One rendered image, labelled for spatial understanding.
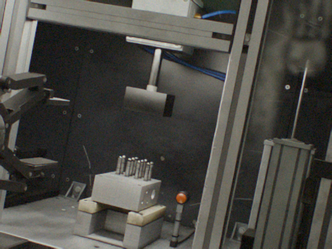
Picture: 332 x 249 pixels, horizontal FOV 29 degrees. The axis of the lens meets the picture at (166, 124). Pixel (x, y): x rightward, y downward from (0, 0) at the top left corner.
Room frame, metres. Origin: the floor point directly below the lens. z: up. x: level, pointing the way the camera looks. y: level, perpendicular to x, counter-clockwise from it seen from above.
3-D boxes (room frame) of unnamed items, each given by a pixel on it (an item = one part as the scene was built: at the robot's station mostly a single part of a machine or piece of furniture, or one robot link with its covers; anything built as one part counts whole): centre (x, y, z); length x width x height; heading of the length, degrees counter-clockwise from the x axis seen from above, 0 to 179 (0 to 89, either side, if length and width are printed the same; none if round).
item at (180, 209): (1.24, -0.06, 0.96); 0.03 x 0.03 x 0.12; 74
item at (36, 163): (0.85, 0.16, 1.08); 0.07 x 0.03 x 0.01; 164
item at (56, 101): (0.85, 0.16, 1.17); 0.07 x 0.03 x 0.01; 164
